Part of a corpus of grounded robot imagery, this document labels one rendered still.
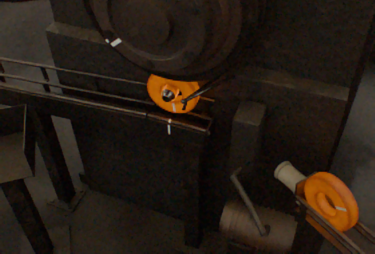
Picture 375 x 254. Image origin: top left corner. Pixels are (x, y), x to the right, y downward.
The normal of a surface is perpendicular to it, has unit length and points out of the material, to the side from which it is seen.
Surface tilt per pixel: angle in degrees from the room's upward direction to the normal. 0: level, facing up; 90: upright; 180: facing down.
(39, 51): 0
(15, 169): 5
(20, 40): 0
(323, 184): 90
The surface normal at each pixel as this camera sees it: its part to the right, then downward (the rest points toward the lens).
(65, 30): -0.01, -0.72
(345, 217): -0.84, 0.38
